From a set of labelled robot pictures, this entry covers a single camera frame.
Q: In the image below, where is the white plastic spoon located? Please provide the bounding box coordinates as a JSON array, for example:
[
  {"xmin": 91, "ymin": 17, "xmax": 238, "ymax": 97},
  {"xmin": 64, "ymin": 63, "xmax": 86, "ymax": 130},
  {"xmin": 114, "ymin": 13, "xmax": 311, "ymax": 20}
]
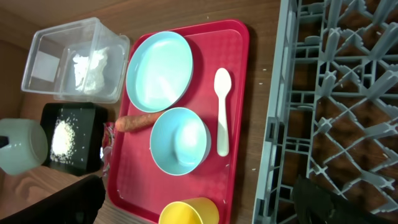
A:
[{"xmin": 214, "ymin": 68, "xmax": 232, "ymax": 157}]

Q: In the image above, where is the red serving tray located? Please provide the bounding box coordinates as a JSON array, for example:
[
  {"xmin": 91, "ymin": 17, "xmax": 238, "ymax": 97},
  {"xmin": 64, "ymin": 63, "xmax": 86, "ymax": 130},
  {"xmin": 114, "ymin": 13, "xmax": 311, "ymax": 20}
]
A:
[{"xmin": 108, "ymin": 19, "xmax": 249, "ymax": 223}]

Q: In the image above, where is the white napkin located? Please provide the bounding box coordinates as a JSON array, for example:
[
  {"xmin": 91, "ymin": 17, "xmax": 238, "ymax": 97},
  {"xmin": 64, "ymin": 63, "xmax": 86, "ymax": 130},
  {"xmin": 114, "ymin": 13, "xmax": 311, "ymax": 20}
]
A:
[{"xmin": 73, "ymin": 47, "xmax": 109, "ymax": 95}]

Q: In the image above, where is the clear plastic bin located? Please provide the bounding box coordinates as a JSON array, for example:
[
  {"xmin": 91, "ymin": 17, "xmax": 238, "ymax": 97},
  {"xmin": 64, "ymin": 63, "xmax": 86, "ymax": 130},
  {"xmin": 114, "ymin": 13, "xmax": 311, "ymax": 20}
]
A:
[{"xmin": 21, "ymin": 17, "xmax": 130, "ymax": 103}]

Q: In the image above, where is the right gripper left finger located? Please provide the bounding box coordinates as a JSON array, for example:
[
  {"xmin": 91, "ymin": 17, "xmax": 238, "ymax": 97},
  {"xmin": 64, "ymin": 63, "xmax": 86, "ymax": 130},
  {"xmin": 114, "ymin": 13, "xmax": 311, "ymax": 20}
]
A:
[{"xmin": 1, "ymin": 175, "xmax": 106, "ymax": 224}]

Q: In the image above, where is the black waste tray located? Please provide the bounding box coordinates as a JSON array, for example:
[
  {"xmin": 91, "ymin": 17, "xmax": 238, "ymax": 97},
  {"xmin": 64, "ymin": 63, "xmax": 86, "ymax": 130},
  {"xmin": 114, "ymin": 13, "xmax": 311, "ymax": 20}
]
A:
[{"xmin": 40, "ymin": 103, "xmax": 108, "ymax": 176}]

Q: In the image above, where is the red snack wrapper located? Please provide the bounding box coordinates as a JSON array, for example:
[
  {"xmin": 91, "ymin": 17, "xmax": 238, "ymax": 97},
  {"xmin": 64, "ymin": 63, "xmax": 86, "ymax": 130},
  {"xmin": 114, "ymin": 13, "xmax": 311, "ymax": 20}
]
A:
[{"xmin": 100, "ymin": 122, "xmax": 116, "ymax": 177}]

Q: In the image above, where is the yellow plastic cup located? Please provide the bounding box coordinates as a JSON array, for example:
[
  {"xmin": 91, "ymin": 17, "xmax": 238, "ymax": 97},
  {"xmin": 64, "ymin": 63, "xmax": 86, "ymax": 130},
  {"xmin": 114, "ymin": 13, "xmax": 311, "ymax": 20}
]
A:
[{"xmin": 159, "ymin": 197, "xmax": 220, "ymax": 224}]

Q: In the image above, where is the white rice pile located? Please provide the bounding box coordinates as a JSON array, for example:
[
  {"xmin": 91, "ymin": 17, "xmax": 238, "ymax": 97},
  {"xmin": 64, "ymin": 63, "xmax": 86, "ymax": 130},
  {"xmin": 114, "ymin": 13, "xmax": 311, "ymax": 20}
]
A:
[{"xmin": 50, "ymin": 120, "xmax": 75, "ymax": 164}]

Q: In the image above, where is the orange carrot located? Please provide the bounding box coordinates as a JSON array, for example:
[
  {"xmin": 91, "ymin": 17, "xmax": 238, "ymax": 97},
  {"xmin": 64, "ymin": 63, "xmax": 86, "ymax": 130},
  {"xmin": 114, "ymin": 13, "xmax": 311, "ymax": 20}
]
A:
[{"xmin": 115, "ymin": 111, "xmax": 164, "ymax": 133}]

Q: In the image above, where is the large light blue plate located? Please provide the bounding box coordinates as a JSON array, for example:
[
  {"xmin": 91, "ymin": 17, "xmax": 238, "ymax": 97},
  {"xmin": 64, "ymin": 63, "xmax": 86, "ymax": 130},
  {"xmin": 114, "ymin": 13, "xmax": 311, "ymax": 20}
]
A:
[{"xmin": 126, "ymin": 31, "xmax": 193, "ymax": 113}]

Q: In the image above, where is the light blue bowl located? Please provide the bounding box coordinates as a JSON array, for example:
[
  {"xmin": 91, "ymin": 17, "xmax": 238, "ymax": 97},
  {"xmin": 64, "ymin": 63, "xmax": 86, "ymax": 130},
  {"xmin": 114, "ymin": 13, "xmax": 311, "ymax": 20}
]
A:
[{"xmin": 150, "ymin": 107, "xmax": 211, "ymax": 176}]

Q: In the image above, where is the green bowl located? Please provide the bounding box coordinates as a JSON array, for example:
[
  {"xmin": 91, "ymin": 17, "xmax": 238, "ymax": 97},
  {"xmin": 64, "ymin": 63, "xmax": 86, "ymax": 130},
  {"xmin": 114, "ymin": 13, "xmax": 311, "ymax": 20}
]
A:
[{"xmin": 1, "ymin": 118, "xmax": 48, "ymax": 175}]

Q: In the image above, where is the grey dishwasher rack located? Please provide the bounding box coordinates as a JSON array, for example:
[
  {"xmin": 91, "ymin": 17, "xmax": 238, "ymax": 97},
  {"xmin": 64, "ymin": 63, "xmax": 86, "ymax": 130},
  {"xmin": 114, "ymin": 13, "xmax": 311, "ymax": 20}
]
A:
[{"xmin": 252, "ymin": 0, "xmax": 397, "ymax": 223}]

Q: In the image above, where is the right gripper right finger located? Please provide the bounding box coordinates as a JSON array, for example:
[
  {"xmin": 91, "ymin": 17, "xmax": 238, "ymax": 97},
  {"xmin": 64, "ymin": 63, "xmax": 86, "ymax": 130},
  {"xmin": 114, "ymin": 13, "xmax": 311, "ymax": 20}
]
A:
[{"xmin": 292, "ymin": 176, "xmax": 397, "ymax": 224}]

